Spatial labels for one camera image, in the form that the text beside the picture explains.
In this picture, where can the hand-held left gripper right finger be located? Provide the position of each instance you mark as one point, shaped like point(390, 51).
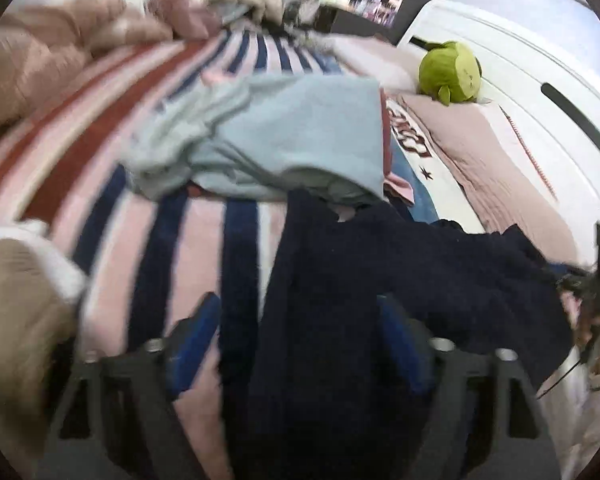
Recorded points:
point(402, 342)

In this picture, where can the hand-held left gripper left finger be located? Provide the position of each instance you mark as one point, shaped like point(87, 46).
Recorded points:
point(195, 342)

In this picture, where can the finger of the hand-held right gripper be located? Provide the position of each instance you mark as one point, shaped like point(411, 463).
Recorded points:
point(580, 285)

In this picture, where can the navy sweater with planet print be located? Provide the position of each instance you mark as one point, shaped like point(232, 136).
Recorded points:
point(330, 310)

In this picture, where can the person's right hand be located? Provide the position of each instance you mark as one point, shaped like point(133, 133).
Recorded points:
point(592, 332)

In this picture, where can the pink garment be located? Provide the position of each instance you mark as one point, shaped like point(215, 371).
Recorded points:
point(400, 187)

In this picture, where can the pink pillow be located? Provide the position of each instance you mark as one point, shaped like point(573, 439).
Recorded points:
point(480, 160)

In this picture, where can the tan fleece garment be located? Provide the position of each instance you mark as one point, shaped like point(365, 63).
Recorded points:
point(15, 310)

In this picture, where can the white bed headboard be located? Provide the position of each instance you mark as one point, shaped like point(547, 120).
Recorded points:
point(530, 50)

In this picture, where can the light blue garment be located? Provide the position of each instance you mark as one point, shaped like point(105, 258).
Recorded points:
point(290, 130)

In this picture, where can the striped bedsheet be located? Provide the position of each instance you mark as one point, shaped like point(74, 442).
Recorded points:
point(105, 125)

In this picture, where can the green plush toy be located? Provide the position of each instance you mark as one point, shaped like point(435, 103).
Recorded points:
point(450, 72)

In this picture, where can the white pillow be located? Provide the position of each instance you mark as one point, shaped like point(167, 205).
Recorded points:
point(380, 60)

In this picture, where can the dark bookshelf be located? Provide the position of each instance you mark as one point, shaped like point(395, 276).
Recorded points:
point(410, 10)

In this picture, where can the pink satin bag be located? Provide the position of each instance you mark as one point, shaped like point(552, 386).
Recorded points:
point(190, 15)

